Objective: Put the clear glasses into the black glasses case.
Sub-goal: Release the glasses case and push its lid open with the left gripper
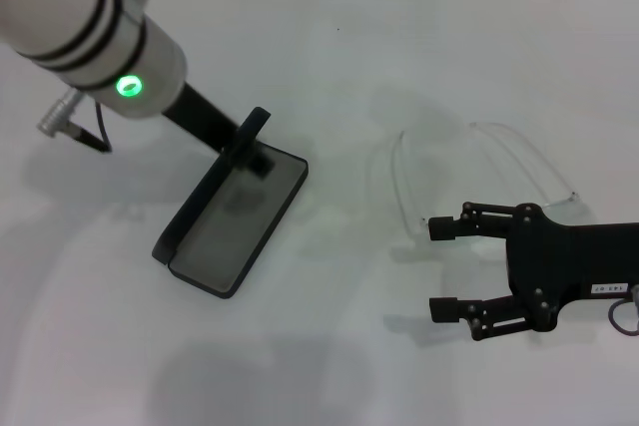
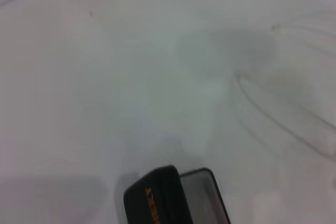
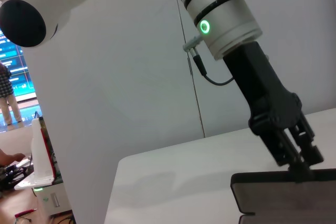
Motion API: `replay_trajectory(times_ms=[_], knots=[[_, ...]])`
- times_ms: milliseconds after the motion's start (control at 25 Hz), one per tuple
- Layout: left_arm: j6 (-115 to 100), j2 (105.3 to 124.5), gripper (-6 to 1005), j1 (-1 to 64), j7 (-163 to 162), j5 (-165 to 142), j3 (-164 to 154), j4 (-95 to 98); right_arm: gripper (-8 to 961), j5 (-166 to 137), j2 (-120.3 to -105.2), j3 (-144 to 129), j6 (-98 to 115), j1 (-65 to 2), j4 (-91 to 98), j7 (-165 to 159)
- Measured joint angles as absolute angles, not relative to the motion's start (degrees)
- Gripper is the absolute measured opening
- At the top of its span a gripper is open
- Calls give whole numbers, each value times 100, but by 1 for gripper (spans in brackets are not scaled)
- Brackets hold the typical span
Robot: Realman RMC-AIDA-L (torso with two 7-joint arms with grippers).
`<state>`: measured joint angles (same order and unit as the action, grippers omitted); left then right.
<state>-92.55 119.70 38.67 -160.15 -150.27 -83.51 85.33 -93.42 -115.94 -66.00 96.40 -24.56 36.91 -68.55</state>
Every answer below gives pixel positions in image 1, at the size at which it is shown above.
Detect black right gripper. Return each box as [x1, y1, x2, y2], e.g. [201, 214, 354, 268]
[427, 201, 639, 343]

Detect black glasses case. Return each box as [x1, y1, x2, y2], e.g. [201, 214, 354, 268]
[151, 139, 310, 301]

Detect clear white glasses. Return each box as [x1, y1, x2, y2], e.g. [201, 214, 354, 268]
[366, 120, 583, 253]

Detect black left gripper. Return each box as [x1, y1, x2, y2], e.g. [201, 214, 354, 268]
[162, 82, 277, 181]

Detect right silver plug with cable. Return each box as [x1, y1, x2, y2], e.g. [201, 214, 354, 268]
[607, 283, 639, 337]

